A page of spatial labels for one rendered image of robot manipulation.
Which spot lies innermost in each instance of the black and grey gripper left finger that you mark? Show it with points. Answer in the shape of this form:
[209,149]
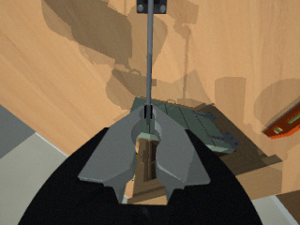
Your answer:
[107,160]

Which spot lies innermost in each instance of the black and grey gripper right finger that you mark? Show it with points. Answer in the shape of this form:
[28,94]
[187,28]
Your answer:
[184,161]

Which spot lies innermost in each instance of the orange spirit level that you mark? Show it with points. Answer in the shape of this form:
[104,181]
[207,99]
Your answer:
[292,117]

